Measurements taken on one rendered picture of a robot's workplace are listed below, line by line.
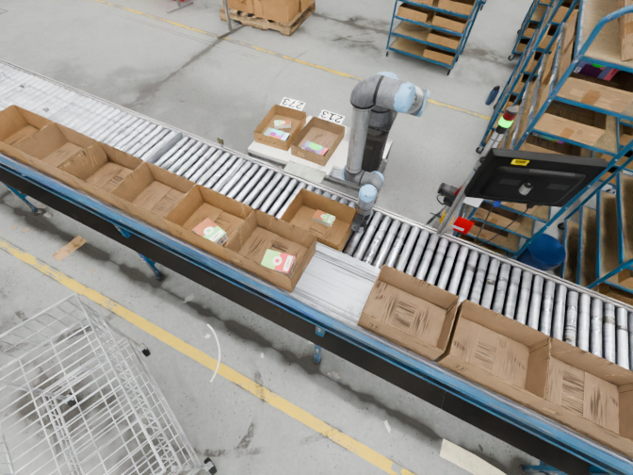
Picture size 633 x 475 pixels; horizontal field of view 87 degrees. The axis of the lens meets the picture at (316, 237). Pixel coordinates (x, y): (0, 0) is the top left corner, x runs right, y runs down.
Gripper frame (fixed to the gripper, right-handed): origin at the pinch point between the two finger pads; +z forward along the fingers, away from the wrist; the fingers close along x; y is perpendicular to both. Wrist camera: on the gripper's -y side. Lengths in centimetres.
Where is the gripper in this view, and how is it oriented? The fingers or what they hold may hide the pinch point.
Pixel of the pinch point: (357, 232)
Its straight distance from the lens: 208.9
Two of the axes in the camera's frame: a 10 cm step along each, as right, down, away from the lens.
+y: 4.5, -7.4, 5.1
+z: -0.3, 5.6, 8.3
